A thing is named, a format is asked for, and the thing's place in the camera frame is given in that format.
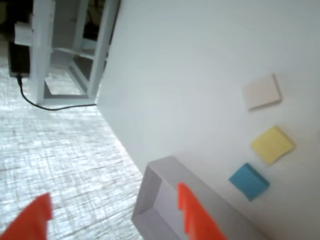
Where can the white shelf frame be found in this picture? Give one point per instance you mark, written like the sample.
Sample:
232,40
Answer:
37,75

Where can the white cuboid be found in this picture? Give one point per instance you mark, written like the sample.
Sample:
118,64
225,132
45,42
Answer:
261,92

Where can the yellow cuboid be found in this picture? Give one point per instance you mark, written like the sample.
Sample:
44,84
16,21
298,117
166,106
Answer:
272,145

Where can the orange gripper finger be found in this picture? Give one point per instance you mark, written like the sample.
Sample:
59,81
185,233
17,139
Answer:
27,220
197,220

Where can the white plug block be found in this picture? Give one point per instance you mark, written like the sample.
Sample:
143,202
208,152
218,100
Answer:
23,33

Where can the black power adapter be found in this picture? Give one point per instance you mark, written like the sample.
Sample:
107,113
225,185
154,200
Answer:
18,60

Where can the blue cuboid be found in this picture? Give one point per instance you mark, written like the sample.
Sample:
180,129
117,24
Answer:
247,181

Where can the white cardboard bin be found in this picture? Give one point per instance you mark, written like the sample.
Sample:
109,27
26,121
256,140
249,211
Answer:
150,195

